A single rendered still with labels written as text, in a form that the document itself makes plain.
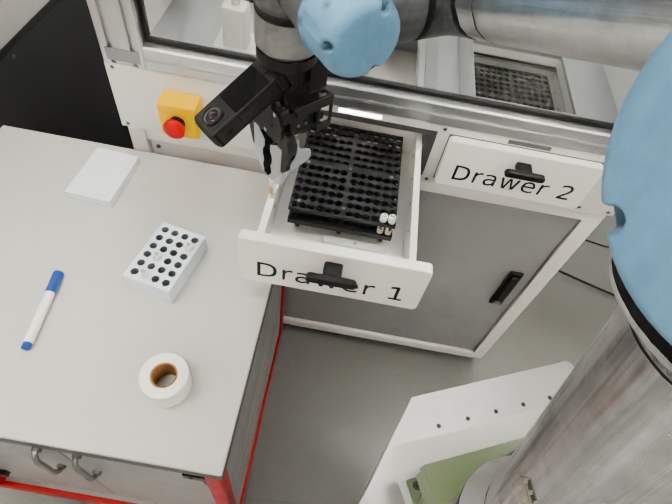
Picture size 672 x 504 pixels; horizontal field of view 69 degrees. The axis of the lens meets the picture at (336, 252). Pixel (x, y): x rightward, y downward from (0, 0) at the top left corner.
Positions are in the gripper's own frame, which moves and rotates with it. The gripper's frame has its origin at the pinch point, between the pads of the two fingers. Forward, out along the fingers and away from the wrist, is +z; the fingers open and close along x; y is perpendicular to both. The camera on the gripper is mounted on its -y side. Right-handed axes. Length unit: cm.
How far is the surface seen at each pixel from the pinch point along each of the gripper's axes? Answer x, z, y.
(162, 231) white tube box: 14.0, 19.5, -13.0
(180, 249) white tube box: 8.2, 18.6, -12.5
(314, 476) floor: -27, 98, -1
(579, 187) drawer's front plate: -25, 11, 54
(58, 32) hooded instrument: 96, 29, -3
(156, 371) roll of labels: -8.9, 19.3, -25.6
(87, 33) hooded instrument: 104, 37, 6
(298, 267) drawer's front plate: -10.1, 10.3, -1.4
